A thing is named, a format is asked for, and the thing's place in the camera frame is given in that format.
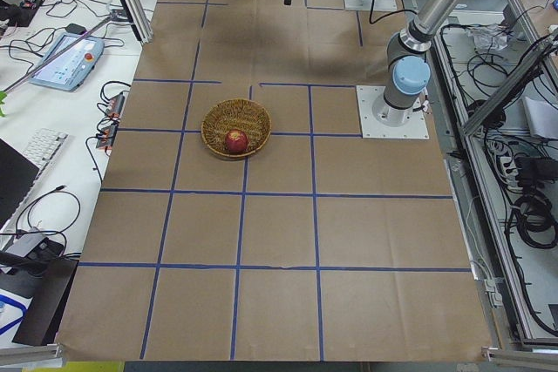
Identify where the orange usb hub upper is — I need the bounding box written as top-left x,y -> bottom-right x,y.
105,92 -> 126,118

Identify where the teach pendant upper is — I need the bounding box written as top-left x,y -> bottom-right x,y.
29,37 -> 105,91

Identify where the grey docking hub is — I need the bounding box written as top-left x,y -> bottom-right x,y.
2,233 -> 46,257

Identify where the white keyboard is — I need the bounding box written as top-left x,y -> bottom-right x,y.
23,128 -> 68,172

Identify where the dark red apple in basket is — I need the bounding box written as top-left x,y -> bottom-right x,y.
225,129 -> 249,154

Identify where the metal rod with green tip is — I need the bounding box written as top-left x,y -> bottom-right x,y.
1,12 -> 116,100

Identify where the black laptop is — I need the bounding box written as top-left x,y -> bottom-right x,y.
0,140 -> 39,227

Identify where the orange usb hub lower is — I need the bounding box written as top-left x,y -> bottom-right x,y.
96,124 -> 118,152

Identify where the orange usb hub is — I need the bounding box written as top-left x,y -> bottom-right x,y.
96,124 -> 118,152
105,92 -> 126,118

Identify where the woven wicker basket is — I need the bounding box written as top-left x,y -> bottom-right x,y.
201,98 -> 271,159

